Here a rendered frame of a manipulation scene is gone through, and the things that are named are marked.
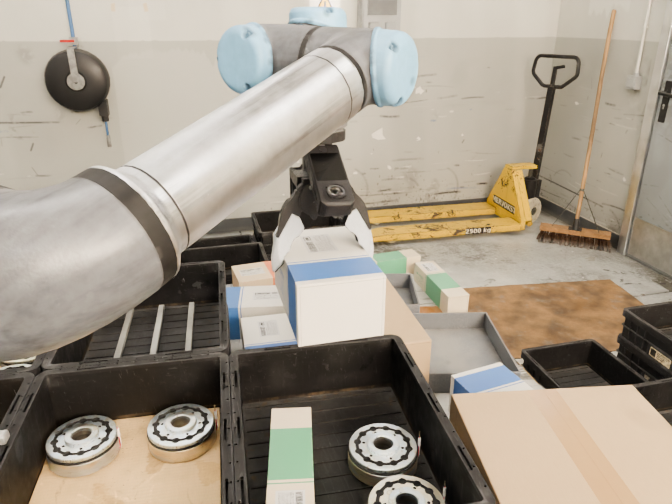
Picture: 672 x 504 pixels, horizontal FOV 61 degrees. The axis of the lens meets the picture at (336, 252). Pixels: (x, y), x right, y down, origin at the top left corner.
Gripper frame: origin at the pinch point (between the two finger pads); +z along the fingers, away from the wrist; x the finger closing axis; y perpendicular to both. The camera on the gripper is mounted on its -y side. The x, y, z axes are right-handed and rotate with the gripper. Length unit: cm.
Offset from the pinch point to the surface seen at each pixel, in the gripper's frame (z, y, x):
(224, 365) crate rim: 17.9, 6.2, 15.3
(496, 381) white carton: 31.9, 8.7, -36.6
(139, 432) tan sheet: 27.9, 5.7, 29.7
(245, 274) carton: 33, 75, 5
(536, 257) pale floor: 109, 225, -196
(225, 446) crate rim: 18.1, -12.9, 16.6
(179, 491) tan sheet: 28.0, -8.8, 23.5
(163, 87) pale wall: 5, 326, 30
